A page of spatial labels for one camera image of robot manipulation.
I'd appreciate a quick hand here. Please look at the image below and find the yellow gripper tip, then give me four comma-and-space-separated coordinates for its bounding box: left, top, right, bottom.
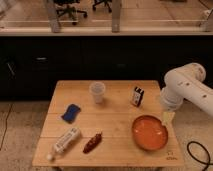
162, 112, 175, 126

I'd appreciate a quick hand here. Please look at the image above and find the black and white eraser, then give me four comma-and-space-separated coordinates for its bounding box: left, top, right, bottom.
132, 87, 144, 107

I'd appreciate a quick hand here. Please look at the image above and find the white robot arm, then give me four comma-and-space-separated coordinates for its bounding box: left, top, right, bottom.
160, 63, 213, 117

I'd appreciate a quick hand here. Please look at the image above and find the orange bowl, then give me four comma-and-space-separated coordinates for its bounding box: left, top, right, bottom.
132, 115, 168, 151

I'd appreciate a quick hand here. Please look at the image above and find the brown dried chili pepper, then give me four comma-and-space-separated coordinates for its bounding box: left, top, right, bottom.
83, 133, 102, 154

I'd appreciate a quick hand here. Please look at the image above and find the clear plastic cup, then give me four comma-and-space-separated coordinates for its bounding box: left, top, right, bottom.
89, 81, 106, 104

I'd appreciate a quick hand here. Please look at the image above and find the blue sponge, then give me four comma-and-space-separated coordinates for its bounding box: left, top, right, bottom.
61, 104, 81, 123

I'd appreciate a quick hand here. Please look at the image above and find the white tube bottle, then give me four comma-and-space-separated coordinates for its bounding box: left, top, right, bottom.
46, 128, 81, 161

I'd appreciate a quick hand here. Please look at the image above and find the black office chair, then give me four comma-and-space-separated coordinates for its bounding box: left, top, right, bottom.
92, 0, 113, 14
53, 0, 88, 25

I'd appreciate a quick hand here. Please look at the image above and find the black cable on floor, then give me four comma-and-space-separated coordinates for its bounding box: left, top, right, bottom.
186, 140, 213, 171

